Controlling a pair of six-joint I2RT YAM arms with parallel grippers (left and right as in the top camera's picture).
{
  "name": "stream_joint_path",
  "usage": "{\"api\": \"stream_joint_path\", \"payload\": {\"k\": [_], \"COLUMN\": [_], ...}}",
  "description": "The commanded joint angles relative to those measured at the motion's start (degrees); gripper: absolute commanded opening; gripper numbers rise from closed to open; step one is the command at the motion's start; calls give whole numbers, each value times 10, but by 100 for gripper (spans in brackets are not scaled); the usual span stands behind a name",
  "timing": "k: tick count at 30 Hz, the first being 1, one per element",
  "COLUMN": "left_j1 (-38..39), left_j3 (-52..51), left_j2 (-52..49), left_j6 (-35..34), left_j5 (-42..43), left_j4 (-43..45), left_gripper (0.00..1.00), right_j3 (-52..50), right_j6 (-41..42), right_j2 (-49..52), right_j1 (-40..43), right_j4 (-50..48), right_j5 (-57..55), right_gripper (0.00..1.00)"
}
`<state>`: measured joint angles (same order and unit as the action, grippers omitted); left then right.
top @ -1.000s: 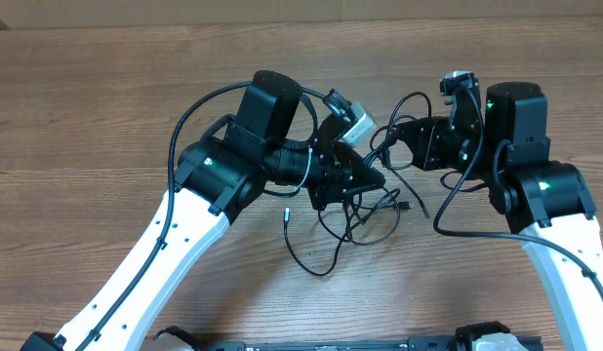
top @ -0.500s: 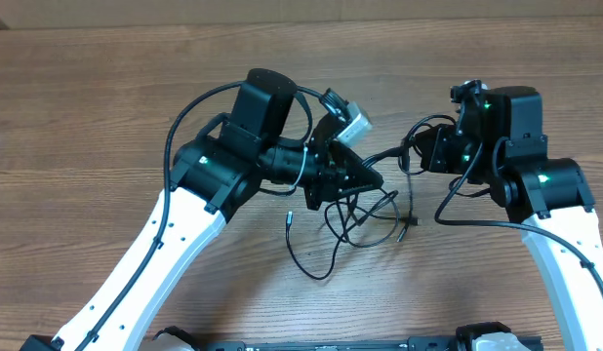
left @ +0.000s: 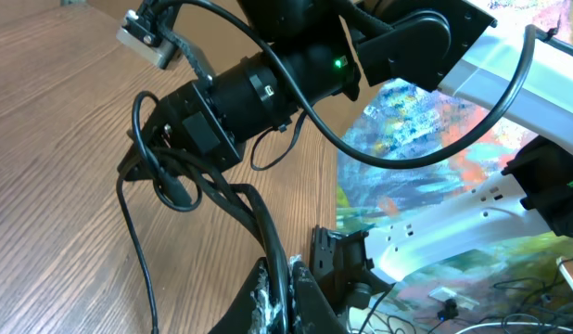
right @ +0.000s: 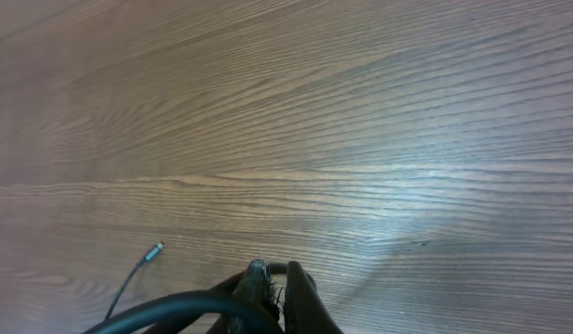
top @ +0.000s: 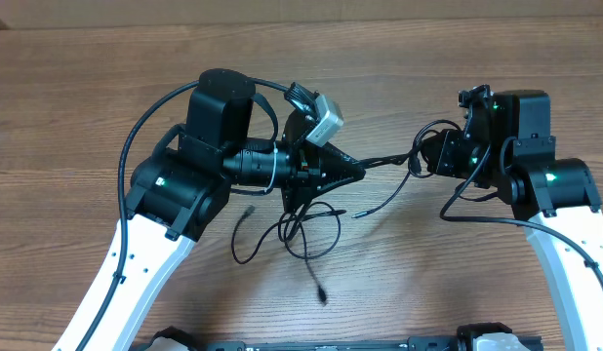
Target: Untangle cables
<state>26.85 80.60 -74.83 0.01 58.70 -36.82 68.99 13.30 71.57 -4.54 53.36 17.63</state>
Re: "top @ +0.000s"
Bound black cable bundle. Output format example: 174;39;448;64
230;119;463;307

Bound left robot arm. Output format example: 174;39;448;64
56;68;365;350

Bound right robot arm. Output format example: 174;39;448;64
418;85;603;350

